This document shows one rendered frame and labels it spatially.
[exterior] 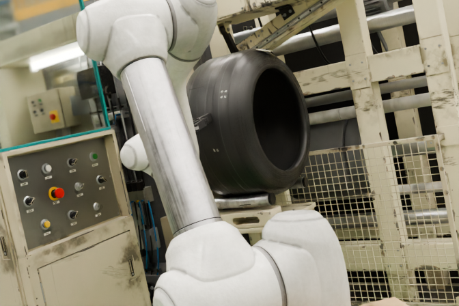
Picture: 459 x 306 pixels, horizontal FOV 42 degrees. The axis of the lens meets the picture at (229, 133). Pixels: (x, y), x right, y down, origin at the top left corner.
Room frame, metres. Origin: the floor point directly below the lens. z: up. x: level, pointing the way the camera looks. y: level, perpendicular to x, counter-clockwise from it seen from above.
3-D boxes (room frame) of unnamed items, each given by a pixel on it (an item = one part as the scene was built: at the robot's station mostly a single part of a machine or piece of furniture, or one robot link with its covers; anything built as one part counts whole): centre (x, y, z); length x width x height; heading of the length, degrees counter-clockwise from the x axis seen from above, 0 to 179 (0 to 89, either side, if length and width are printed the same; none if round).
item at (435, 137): (2.53, -0.42, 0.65); 0.90 x 0.02 x 0.70; 55
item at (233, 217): (2.28, 0.04, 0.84); 0.36 x 0.09 x 0.06; 55
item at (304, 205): (2.39, -0.04, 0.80); 0.37 x 0.36 x 0.02; 145
